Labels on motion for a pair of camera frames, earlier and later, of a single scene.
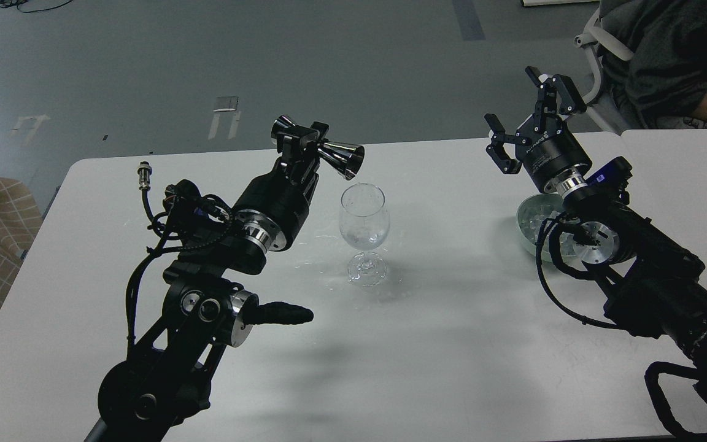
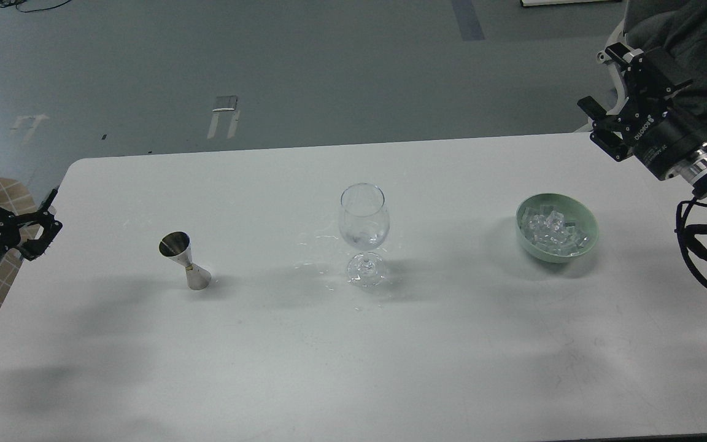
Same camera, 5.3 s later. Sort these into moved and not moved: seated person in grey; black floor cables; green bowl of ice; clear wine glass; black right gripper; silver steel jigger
Moved: silver steel jigger; black right gripper
Not moved: clear wine glass; black floor cables; green bowl of ice; seated person in grey
